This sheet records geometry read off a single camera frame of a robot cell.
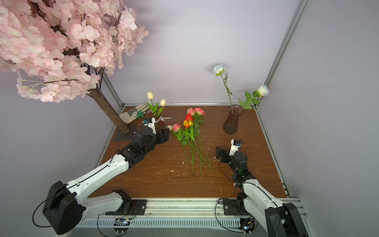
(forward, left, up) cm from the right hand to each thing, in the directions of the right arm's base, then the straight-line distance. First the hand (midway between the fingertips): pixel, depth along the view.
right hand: (224, 146), depth 85 cm
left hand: (+3, +32, +12) cm, 35 cm away
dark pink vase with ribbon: (+16, +42, +10) cm, 46 cm away
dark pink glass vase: (+18, -7, -2) cm, 20 cm away
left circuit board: (-39, +53, -12) cm, 67 cm away
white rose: (+21, -20, +24) cm, 38 cm away
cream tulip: (+18, +36, -6) cm, 41 cm away
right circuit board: (-37, -10, -11) cm, 40 cm away
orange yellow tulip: (+20, +22, -5) cm, 30 cm away
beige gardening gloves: (+30, +70, -8) cm, 77 cm away
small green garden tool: (+30, +61, -6) cm, 69 cm away
